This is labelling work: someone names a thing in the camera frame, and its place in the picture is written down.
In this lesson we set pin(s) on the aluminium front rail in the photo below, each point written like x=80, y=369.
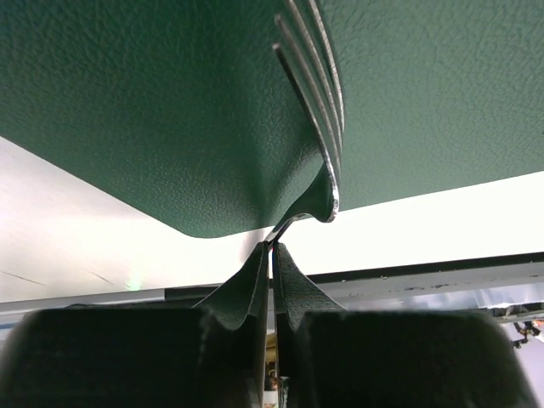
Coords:
x=495, y=297

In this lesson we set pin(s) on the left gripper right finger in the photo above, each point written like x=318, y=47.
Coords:
x=328, y=356

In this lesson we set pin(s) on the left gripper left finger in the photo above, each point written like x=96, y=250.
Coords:
x=209, y=355

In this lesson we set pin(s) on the silver fork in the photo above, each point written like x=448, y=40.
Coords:
x=309, y=60

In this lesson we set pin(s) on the green placemat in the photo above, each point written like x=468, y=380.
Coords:
x=182, y=110

